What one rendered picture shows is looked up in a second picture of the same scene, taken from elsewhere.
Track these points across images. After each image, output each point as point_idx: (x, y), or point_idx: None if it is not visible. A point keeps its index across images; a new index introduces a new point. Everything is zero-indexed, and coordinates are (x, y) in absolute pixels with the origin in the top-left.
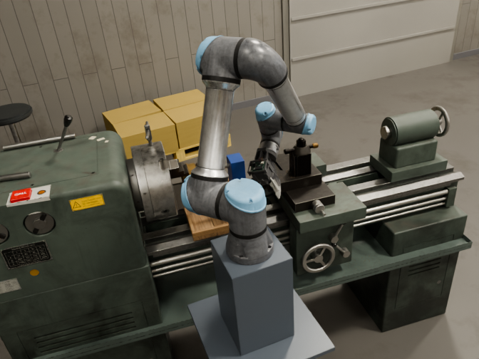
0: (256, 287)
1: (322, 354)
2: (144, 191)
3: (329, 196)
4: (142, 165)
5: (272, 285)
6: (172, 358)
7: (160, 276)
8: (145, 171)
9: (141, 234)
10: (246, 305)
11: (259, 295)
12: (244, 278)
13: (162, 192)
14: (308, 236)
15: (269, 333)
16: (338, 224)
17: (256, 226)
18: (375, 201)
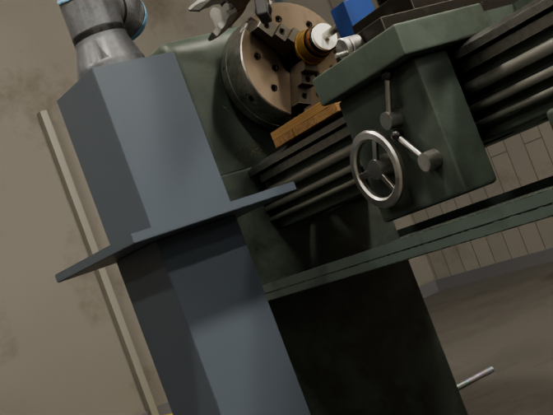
0: (80, 118)
1: (121, 244)
2: (223, 66)
3: (373, 22)
4: (234, 32)
5: (91, 117)
6: (309, 390)
7: (285, 225)
8: (230, 39)
9: (238, 138)
10: (82, 150)
11: (87, 133)
12: (65, 101)
13: (234, 65)
14: (360, 120)
15: (123, 213)
16: (396, 86)
17: (72, 25)
18: (522, 34)
